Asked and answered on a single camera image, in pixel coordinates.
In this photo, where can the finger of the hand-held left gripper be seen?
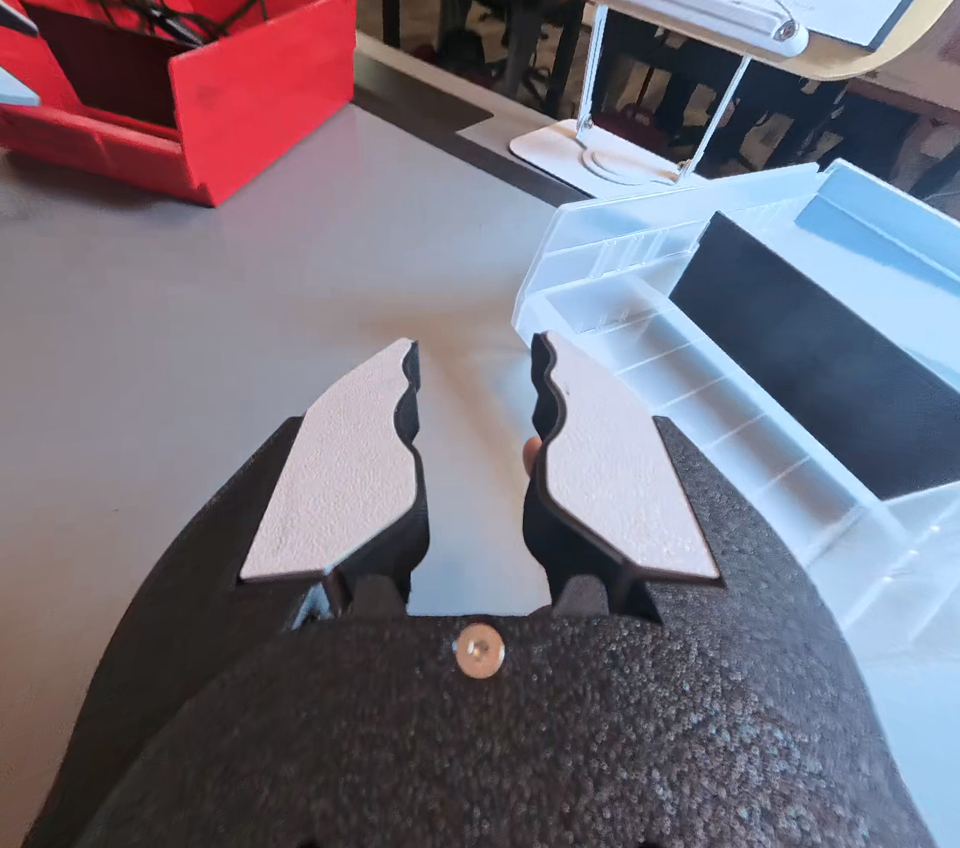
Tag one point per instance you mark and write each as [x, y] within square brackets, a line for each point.
[15, 91]
[15, 21]

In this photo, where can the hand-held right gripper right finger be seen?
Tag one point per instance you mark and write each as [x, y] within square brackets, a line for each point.
[622, 480]

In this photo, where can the person's right hand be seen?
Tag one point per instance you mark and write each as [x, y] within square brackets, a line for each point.
[532, 454]

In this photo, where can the red plastic bin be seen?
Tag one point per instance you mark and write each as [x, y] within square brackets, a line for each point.
[247, 105]

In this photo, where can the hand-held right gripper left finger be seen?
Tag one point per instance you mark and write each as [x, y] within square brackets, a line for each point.
[337, 480]

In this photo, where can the black foam pad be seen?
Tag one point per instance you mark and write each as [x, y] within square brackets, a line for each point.
[825, 368]

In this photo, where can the clear plastic box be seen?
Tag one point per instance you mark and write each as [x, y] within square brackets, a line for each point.
[637, 368]

